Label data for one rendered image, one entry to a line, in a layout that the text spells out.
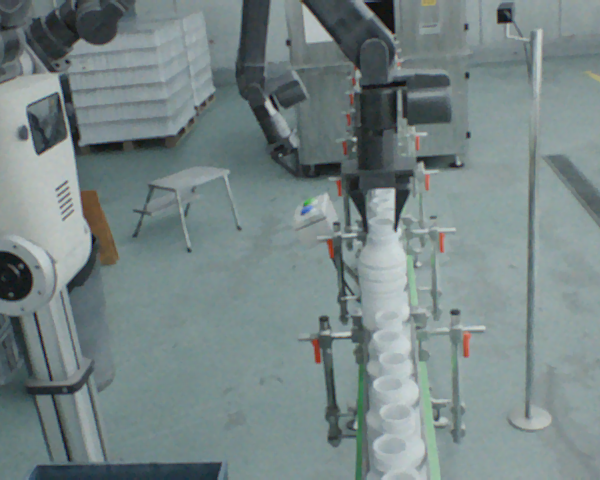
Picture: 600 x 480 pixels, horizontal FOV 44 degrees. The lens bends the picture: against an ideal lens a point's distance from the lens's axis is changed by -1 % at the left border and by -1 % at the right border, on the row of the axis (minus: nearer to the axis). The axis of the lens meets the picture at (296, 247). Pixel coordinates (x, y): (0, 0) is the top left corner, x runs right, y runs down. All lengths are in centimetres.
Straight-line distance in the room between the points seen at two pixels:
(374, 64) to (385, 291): 32
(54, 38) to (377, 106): 76
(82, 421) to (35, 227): 42
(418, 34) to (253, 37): 426
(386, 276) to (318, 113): 486
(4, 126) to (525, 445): 208
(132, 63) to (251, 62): 613
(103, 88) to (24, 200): 653
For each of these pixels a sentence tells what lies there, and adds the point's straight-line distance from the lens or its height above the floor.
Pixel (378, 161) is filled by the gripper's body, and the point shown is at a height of 138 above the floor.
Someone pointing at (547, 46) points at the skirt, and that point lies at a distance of 1159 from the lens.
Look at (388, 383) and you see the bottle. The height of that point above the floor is 116.
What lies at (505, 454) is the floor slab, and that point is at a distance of 274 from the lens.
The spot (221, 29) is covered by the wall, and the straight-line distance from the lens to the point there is 1152.
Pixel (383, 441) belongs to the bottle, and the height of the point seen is 116.
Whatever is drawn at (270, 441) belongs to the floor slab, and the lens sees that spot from 285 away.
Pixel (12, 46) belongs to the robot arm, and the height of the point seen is 157.
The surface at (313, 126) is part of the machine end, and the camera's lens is 590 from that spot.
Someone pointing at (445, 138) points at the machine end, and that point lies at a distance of 594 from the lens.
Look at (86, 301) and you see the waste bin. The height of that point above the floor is 44.
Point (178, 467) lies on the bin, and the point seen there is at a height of 94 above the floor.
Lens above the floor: 164
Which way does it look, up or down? 21 degrees down
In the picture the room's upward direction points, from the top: 6 degrees counter-clockwise
